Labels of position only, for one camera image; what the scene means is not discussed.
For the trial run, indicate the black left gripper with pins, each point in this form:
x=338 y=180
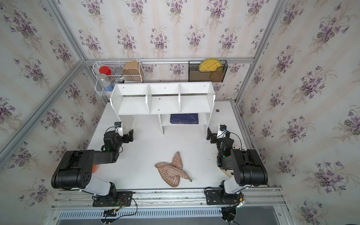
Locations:
x=131 y=137

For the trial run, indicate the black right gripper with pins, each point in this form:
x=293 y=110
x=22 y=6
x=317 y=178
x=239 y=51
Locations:
x=213 y=136

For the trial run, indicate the white wooden bookshelf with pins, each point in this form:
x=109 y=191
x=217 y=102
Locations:
x=164 y=99

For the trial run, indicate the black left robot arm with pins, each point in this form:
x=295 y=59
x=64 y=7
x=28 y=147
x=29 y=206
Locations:
x=74 y=171

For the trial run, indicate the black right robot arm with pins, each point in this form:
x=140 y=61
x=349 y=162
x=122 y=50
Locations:
x=247 y=167

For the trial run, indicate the dark blue book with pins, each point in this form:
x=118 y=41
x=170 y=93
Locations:
x=186 y=118

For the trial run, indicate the star patterned plate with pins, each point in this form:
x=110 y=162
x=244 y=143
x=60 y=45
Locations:
x=225 y=171

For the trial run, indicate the clear plastic bottle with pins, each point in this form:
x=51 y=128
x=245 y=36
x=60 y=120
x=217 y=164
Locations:
x=105 y=82

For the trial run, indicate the round brown woven coaster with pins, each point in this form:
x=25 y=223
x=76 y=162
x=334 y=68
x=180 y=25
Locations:
x=217 y=77

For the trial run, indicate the black mesh basket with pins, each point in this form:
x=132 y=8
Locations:
x=194 y=75

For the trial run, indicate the brown cardboard box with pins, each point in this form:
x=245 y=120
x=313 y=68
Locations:
x=131 y=71

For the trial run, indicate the red lid jar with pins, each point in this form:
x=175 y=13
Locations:
x=105 y=70

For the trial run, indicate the yellow woven mat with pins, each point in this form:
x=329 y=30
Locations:
x=209 y=65

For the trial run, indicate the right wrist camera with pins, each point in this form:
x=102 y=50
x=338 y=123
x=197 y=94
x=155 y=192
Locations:
x=221 y=131

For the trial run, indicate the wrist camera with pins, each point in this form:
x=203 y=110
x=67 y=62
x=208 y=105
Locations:
x=119 y=128
x=221 y=131

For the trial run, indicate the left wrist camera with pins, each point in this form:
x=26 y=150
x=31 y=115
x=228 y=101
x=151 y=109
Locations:
x=119 y=128

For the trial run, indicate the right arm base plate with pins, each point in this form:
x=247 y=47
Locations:
x=214 y=196

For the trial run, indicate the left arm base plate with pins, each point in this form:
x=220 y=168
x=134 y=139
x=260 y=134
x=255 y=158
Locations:
x=121 y=199

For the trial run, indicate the white wire basket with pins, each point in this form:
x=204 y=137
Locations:
x=116 y=76

